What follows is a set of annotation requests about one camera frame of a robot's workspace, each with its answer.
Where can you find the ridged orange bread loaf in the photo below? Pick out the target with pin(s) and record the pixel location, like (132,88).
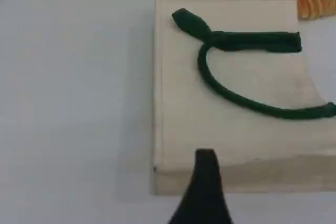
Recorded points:
(315,3)

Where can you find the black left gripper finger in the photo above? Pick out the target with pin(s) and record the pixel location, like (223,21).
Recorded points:
(204,197)

